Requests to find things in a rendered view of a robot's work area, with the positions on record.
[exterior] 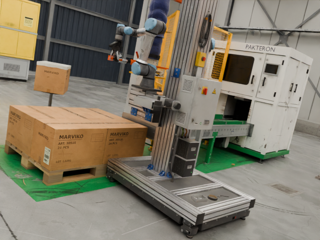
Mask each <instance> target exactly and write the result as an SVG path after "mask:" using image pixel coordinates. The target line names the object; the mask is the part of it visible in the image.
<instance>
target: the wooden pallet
mask: <svg viewBox="0 0 320 240"><path fill-rule="evenodd" d="M4 152H5V153H7V154H8V155H9V154H20V155H21V156H22V157H21V166H23V167H24V168H25V169H27V170H29V169H37V168H39V169H40V170H42V171H43V172H44V173H43V180H42V182H43V183H44V184H46V185H47V186H51V185H57V184H63V183H68V182H74V181H80V180H88V179H93V178H99V177H105V176H106V173H107V164H101V165H94V166H86V167H79V168H71V169H64V170H53V171H49V170H47V169H46V168H45V167H43V166H42V165H40V164H39V163H37V162H36V161H35V160H34V159H32V158H31V157H29V156H28V155H27V154H25V153H24V152H23V151H21V150H20V149H18V148H17V147H15V146H14V145H13V144H11V143H10V142H8V141H7V140H5V150H4ZM88 168H90V172H89V173H85V174H79V175H72V176H66V177H63V172H64V171H71V170H81V169H88Z"/></svg>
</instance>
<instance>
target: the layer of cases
mask: <svg viewBox="0 0 320 240"><path fill-rule="evenodd" d="M147 131H148V127H146V126H143V125H140V124H138V123H135V122H133V121H130V120H127V119H125V118H122V117H119V116H117V115H114V114H111V113H109V112H106V111H104V110H101V109H96V108H72V107H48V106H23V105H10V110H9V118H8V126H7V135H6V140H7V141H8V142H10V143H11V144H13V145H14V146H15V147H17V148H18V149H20V150H21V151H23V152H24V153H25V154H27V155H28V156H29V157H31V158H32V159H34V160H35V161H36V162H37V163H39V164H40V165H42V166H43V167H45V168H46V169H47V170H49V171H53V170H64V169H71V168H79V167H86V166H94V165H101V164H108V159H112V158H127V157H141V156H143V151H144V146H145V141H146V136H147Z"/></svg>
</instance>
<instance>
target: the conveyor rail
mask: <svg viewBox="0 0 320 240"><path fill-rule="evenodd" d="M249 129H250V125H249V124H243V125H242V124H230V125H213V126H212V130H203V135H202V139H208V138H214V136H212V134H213V132H218V135H217V136H216V138H221V137H234V136H247V135H248V133H249ZM232 130H234V133H233V135H231V131H232ZM196 133H197V130H192V132H191V136H190V139H193V140H195V138H196Z"/></svg>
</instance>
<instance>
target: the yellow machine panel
mask: <svg viewBox="0 0 320 240"><path fill-rule="evenodd" d="M39 15H40V4H39V3H35V2H32V1H29V0H0V80H13V81H22V82H26V81H27V80H28V74H29V66H30V60H34V54H35V46H36V38H37V35H38V34H37V30H38V23H39Z"/></svg>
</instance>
